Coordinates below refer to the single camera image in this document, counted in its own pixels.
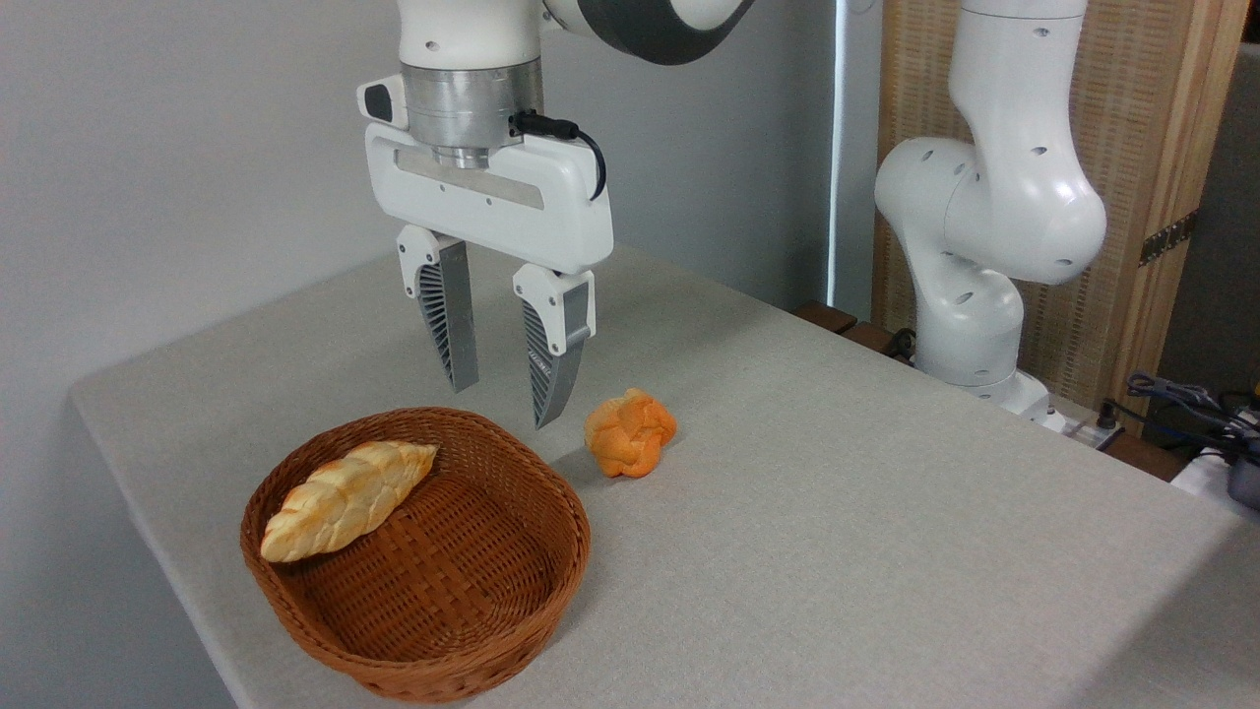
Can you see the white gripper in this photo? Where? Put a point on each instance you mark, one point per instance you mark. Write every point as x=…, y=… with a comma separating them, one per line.
x=532, y=212

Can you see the round orange bread bun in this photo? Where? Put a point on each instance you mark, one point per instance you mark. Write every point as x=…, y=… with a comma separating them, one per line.
x=630, y=433

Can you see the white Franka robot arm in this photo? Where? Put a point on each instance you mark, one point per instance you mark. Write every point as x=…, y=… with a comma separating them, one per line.
x=1014, y=197

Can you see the braided golden bread loaf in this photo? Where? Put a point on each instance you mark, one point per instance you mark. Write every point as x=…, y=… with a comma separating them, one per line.
x=345, y=497

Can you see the brown wicker basket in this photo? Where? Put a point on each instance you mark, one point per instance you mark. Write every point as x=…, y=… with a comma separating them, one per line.
x=443, y=561

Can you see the white wrist box black window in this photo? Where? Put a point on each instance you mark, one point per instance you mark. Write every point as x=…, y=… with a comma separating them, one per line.
x=382, y=102

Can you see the woven wood-framed folding screen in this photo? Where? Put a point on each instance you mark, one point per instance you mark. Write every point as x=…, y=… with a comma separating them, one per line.
x=1132, y=98

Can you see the dark metal screen hinge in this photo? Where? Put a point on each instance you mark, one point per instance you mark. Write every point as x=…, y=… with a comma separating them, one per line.
x=1167, y=237

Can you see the grey round container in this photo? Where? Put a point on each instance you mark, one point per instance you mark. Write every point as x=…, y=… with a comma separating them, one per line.
x=1245, y=481

